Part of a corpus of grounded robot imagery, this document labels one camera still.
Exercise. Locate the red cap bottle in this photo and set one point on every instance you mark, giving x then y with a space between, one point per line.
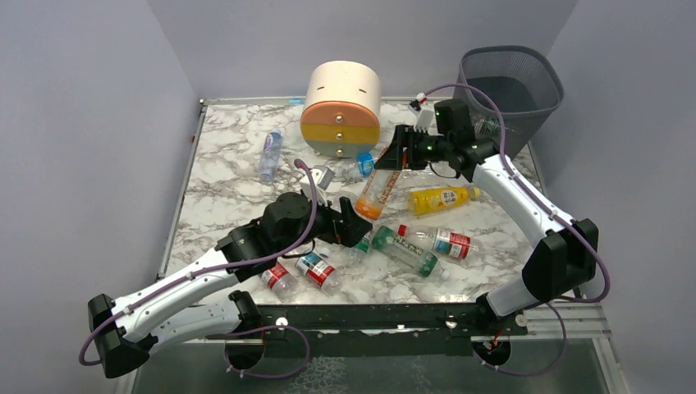
441 241
316 269
280 281

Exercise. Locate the grey mesh waste bin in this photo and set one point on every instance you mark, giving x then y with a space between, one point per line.
520 81

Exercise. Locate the green tinted bottle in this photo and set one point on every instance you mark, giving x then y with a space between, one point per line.
423 262

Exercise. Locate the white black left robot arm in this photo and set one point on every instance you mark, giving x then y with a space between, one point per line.
127 330

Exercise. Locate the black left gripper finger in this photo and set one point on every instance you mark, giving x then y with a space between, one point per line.
348 237
350 219

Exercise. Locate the clear bottle green white label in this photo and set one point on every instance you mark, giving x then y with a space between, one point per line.
358 252

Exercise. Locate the yellow juice bottle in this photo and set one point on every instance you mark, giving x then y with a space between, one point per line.
435 200

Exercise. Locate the orange drink bottle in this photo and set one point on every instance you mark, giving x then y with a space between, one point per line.
373 198

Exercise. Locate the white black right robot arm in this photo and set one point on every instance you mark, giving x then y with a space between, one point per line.
564 249

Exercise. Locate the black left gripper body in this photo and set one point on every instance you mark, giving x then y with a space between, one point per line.
337 224

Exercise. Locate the cream pastel drawer cabinet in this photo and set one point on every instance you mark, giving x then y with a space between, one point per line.
341 114

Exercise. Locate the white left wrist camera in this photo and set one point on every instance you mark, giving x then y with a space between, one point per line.
322 177

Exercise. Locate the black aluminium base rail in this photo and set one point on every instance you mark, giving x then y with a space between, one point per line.
369 330

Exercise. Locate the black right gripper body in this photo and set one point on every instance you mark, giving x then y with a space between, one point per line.
406 149

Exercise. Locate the clear bottle purple label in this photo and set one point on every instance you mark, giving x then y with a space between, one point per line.
270 156

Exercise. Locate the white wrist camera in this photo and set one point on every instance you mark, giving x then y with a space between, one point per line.
322 177
423 111

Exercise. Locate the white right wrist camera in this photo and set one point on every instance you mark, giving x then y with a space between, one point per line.
423 111

